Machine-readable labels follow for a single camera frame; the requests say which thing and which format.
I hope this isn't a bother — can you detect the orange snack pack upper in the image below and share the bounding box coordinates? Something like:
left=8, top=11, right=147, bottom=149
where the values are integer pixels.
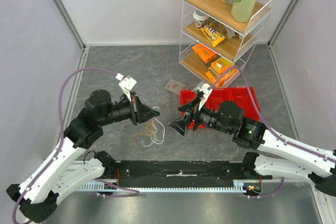
left=192, top=44, right=218, bottom=63

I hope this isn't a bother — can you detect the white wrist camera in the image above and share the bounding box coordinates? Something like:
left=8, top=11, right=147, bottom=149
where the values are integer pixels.
left=193, top=81, right=213, bottom=111
left=116, top=73, right=137, bottom=101

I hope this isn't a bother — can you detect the white lidded cup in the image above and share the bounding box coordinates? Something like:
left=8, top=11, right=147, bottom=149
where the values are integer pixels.
left=193, top=9, right=209, bottom=28

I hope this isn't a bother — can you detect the yellow candy bag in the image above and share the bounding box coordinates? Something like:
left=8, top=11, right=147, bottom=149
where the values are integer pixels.
left=200, top=25, right=226, bottom=47

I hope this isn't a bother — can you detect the white object on shelf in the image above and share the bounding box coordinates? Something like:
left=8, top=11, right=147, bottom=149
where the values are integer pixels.
left=224, top=26, right=243, bottom=40

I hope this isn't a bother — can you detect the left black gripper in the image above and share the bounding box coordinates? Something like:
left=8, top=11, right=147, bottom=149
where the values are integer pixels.
left=99, top=91, right=160, bottom=126

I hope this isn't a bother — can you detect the orange snack box stack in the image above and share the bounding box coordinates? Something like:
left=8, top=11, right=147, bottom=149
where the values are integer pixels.
left=205, top=57, right=237, bottom=87

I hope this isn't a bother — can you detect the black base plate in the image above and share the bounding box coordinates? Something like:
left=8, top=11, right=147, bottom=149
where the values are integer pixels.
left=115, top=161, right=260, bottom=188

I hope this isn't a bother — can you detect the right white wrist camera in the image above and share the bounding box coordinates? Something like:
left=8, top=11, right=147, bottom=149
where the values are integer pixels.
left=193, top=81, right=213, bottom=111

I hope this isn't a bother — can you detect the grey slotted cable duct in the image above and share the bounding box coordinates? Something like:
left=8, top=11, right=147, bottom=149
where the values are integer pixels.
left=77, top=180, right=246, bottom=193

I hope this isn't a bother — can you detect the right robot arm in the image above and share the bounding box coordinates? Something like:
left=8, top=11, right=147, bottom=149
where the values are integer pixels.
left=169, top=98, right=335, bottom=196

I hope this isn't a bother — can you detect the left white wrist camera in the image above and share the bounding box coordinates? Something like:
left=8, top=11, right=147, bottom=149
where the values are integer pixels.
left=116, top=73, right=137, bottom=101

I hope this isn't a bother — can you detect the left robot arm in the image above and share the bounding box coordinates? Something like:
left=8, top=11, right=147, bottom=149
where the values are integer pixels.
left=6, top=90, right=160, bottom=223

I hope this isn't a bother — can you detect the red three-compartment bin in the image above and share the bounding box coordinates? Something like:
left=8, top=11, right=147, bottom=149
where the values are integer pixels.
left=180, top=87, right=260, bottom=121

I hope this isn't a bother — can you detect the white wire wooden shelf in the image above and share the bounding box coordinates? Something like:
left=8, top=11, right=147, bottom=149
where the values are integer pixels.
left=179, top=0, right=276, bottom=84

